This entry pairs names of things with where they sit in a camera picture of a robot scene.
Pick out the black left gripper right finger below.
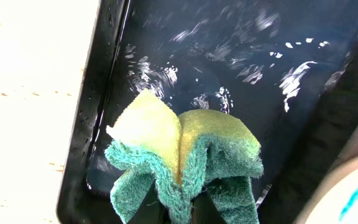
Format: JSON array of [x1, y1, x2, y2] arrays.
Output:
[[191, 190, 226, 224]]

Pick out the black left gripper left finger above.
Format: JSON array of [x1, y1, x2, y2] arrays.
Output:
[[127, 182, 165, 224]]

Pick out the green and yellow sponge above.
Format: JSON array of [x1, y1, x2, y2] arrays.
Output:
[[104, 90, 264, 223]]

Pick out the black water tray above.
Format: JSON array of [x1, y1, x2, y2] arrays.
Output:
[[57, 0, 358, 223]]

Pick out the white plate with blue streaks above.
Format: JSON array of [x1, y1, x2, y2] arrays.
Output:
[[294, 157, 358, 224]]

